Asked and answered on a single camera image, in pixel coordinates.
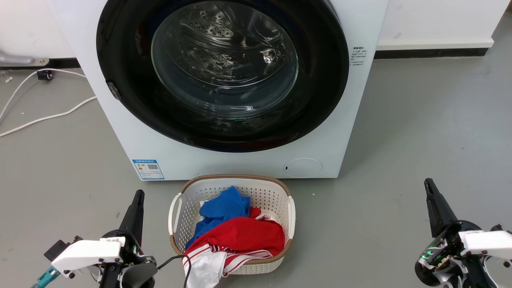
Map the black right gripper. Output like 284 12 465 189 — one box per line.
415 178 498 288

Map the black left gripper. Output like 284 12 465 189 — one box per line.
98 190 158 288

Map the black round glass washer door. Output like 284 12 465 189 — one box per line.
96 0 350 153

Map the white front-load washing machine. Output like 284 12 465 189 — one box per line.
50 0 389 181

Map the blue energy label sticker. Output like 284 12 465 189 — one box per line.
132 160 165 180

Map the blue garment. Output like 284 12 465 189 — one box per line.
185 186 252 249

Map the red and white striped garment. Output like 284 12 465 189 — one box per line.
182 207 286 288

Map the white perforated plastic laundry basket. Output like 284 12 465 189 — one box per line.
168 174 296 275

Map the round white filter cover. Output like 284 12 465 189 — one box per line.
284 158 323 178

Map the grey metal furniture leg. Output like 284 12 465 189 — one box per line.
0 50 50 67

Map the steel perforated washer drum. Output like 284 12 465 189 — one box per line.
154 0 299 116

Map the teal cable connector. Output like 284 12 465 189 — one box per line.
32 266 60 288

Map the white floor cable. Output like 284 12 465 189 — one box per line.
0 96 98 138
0 68 88 120

